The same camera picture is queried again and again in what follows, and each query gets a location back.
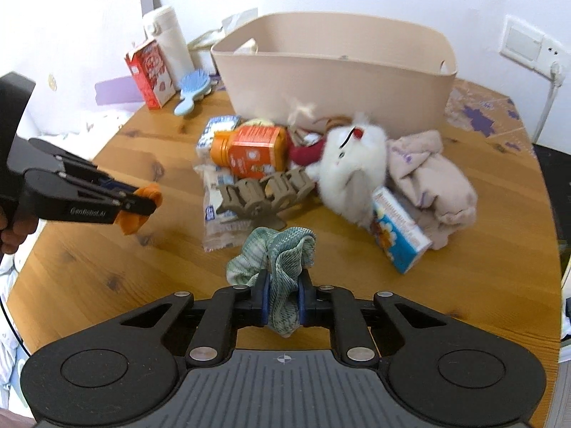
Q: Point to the green striped cloth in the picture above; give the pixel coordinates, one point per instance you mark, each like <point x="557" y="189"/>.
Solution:
<point x="284" y="255"/>

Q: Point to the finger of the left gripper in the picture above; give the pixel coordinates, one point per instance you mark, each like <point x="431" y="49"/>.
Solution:
<point x="80" y="168"/>
<point x="89" y="200"/>

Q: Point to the blue white small carton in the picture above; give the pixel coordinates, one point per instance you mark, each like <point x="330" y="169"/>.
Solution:
<point x="397" y="234"/>

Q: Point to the blue hairbrush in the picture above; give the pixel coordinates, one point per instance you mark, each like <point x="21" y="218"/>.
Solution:
<point x="195" y="84"/>

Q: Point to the person's left hand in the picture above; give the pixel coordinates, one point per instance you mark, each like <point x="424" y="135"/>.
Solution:
<point x="14" y="233"/>

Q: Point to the blue white tissue pack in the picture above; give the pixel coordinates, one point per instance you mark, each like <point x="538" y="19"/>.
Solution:
<point x="224" y="123"/>

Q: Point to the beige plastic storage bin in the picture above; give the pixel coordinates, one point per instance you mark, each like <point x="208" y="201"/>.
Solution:
<point x="398" y="73"/>

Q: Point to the red fabric pouch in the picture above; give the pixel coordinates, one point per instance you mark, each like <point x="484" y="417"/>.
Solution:
<point x="306" y="155"/>

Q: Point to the red white snack box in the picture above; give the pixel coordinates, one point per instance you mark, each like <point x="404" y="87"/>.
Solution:
<point x="150" y="73"/>

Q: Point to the white thermos bottle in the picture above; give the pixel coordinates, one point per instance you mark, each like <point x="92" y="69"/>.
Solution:
<point x="162" y="26"/>

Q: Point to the orange supplement bottle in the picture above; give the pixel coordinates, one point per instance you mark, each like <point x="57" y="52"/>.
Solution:
<point x="251" y="152"/>

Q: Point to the clear snack wrapper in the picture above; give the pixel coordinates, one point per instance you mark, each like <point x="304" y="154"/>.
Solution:
<point x="223" y="230"/>

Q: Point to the white plush rabbit toy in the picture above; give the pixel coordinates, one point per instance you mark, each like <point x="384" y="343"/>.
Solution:
<point x="352" y="165"/>

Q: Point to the white wall socket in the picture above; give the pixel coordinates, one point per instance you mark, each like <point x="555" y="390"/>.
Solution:
<point x="534" y="49"/>

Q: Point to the beige cloth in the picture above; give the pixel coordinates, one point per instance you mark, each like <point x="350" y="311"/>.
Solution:
<point x="431" y="188"/>

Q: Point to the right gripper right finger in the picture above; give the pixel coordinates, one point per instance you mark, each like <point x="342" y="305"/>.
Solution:
<point x="345" y="317"/>

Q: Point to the orange small object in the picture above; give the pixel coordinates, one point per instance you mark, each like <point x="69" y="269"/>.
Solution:
<point x="137" y="204"/>

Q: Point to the round tin can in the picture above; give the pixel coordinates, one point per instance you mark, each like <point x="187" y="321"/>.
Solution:
<point x="257" y="122"/>

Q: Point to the purple patterned mat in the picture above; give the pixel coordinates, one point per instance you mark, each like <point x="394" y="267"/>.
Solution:
<point x="494" y="116"/>

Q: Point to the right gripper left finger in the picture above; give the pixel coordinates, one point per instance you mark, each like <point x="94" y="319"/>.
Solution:
<point x="219" y="319"/>

